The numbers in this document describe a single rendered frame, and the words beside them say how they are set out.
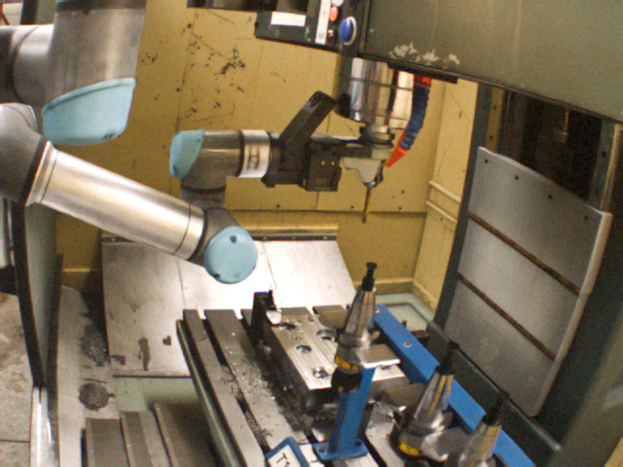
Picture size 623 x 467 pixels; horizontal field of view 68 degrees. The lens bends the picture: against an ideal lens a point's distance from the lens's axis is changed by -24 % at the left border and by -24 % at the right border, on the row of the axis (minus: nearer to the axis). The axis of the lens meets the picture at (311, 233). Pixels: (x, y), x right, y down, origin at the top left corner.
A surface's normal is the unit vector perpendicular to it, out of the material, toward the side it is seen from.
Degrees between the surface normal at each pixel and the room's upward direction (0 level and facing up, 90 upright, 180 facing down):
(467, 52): 90
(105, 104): 93
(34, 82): 108
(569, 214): 92
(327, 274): 24
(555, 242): 90
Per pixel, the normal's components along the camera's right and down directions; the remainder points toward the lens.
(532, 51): 0.35, 0.37
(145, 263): 0.27, -0.70
